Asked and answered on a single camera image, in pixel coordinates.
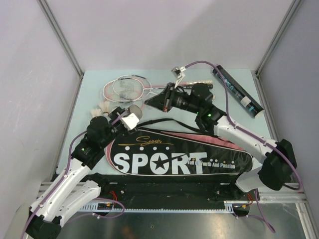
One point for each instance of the red white badminton racket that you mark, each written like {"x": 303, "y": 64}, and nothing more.
{"x": 110, "y": 96}

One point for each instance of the black SPORT racket bag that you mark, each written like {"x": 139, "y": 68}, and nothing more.
{"x": 154, "y": 152}

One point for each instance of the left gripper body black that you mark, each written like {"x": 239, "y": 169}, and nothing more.
{"x": 116, "y": 121}

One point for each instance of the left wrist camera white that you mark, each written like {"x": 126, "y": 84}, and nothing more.
{"x": 130, "y": 121}

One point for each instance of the white slotted cable duct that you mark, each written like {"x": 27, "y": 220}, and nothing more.
{"x": 192, "y": 207}

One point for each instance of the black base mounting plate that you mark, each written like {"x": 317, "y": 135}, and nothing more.
{"x": 206, "y": 190}

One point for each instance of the aluminium frame rail right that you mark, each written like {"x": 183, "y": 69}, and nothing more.
{"x": 285, "y": 23}

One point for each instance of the aluminium frame rail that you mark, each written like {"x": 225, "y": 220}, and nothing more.
{"x": 49, "y": 15}
{"x": 285, "y": 23}

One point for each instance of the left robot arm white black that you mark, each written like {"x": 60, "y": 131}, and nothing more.
{"x": 52, "y": 210}

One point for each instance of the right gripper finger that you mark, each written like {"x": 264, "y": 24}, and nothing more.
{"x": 159, "y": 105}
{"x": 155, "y": 95}

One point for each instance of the aluminium frame rail left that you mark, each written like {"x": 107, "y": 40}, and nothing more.
{"x": 49, "y": 15}

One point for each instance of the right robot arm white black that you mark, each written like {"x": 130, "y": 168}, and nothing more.
{"x": 276, "y": 157}

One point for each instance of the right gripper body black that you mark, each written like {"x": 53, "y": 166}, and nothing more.
{"x": 169, "y": 95}

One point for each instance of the white black-handled badminton racket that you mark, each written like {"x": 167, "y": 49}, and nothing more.
{"x": 132, "y": 87}

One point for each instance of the white feather shuttlecock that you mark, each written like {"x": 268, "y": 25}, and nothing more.
{"x": 105, "y": 107}
{"x": 96, "y": 113}

